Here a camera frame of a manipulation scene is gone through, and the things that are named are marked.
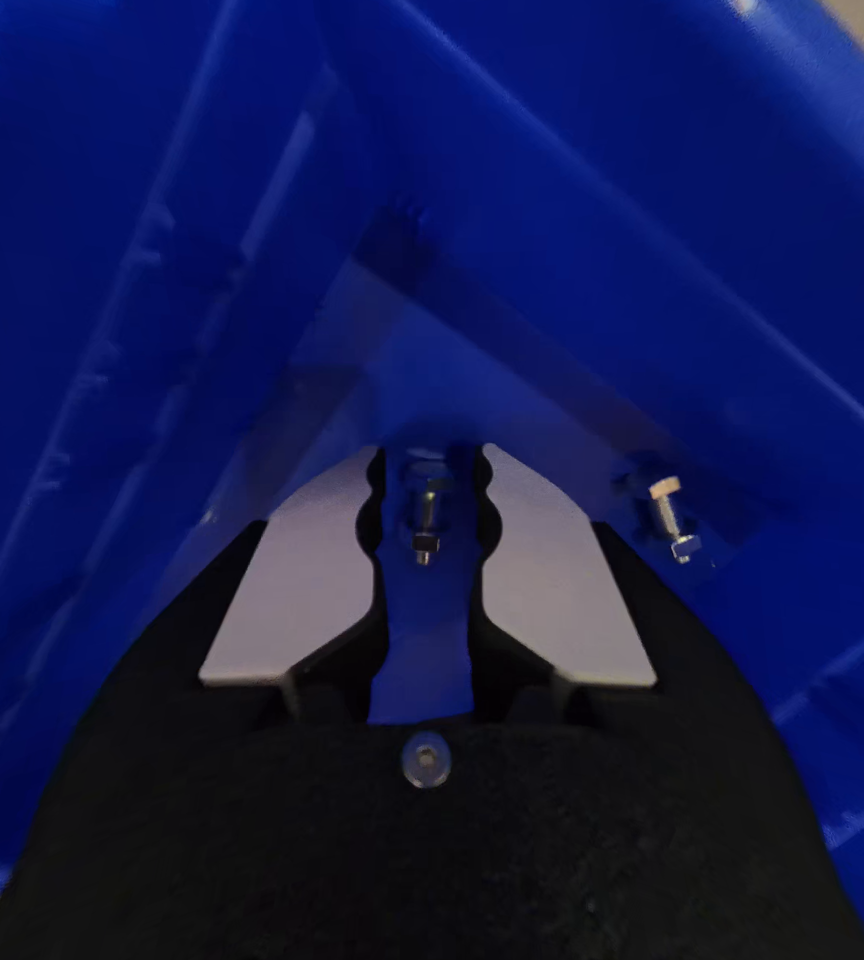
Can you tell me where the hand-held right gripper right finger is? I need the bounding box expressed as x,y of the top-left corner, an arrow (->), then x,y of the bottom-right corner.
468,444 -> 660,725

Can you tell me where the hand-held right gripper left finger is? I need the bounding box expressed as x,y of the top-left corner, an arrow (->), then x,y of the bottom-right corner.
198,446 -> 388,725

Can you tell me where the medium steel bolt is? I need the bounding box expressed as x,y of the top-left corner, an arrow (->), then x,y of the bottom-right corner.
645,474 -> 703,565

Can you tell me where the short thick steel bolt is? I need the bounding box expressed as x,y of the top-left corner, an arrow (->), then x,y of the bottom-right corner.
400,461 -> 454,567

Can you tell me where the blue plastic bin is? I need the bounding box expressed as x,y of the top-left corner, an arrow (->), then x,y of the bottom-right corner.
0,0 -> 864,897

